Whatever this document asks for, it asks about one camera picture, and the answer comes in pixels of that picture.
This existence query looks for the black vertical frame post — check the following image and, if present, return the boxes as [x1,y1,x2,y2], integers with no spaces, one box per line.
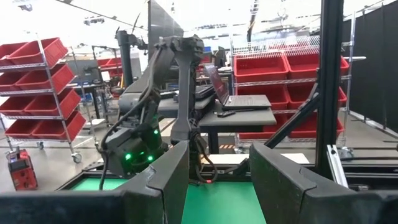
[315,0,345,180]

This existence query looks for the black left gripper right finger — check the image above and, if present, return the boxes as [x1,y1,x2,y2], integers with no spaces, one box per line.
[248,142,383,224]

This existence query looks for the black remote control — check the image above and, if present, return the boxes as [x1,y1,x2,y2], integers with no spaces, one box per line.
[216,110,237,119]

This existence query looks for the black divider panel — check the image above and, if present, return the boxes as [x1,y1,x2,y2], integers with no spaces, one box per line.
[147,0,185,62]

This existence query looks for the black partition curtain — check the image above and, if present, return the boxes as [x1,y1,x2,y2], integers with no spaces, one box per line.
[341,0,398,134]

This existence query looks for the metal wire shelf rack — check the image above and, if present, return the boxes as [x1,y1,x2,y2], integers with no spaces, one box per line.
[0,37,88,164]

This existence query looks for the tall wire storage rack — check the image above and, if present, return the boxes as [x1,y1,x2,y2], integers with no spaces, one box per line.
[229,12,357,149]

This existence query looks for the red shelf bin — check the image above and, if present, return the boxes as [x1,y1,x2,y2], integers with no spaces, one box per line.
[30,110,87,142]
[0,72,30,93]
[6,37,69,68]
[24,88,82,121]
[4,119,43,139]
[0,96,37,116]
[0,42,29,67]
[15,63,76,94]

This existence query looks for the silver angle bracket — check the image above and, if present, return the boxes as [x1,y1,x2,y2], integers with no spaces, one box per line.
[326,144,349,189]

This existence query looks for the red black device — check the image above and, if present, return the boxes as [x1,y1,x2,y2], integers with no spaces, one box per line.
[6,148,39,191]

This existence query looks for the black open laptop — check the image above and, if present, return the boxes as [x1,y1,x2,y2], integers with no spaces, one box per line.
[203,63,273,111]

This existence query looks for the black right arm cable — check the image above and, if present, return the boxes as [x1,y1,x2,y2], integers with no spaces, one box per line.
[98,46,162,191]

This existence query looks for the grey side table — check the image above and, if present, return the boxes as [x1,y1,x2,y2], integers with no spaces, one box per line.
[118,83,278,155]

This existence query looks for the black frame strut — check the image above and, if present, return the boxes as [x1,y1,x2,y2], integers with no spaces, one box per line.
[264,90,321,149]

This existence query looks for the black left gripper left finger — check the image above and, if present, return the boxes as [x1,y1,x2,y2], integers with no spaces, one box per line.
[119,139,190,224]

